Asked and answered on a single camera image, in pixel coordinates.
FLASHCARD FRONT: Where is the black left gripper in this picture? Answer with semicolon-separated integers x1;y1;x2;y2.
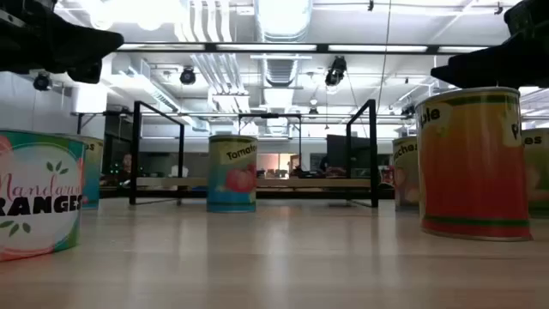
0;0;124;85

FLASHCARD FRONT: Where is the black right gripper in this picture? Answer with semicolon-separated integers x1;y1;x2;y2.
431;25;549;89

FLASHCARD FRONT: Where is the orange pineapple can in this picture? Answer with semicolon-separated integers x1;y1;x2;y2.
414;87;534;242

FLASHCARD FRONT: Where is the teal cherries can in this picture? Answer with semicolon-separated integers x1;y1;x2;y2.
79;135;105;211

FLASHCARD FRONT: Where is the green mangoes can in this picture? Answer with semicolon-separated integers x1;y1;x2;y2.
521;127;549;220

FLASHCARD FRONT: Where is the short mandarin oranges can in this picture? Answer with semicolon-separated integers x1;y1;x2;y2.
0;128;87;263

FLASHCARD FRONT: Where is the blue tomatoes can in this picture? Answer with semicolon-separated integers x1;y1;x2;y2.
207;134;259;214

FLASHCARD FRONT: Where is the black-framed wooden shelf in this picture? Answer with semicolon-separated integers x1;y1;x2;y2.
128;99;379;209

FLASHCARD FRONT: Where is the person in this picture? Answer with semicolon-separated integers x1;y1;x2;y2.
119;152;135;184

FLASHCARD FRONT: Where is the black monitor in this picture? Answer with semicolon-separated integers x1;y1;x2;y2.
325;134;372;171

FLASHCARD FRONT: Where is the black overhead crossbar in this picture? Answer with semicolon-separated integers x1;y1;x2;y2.
115;41;494;56

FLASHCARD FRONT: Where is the black aluminium table frame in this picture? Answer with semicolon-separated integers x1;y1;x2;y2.
98;187;395;200

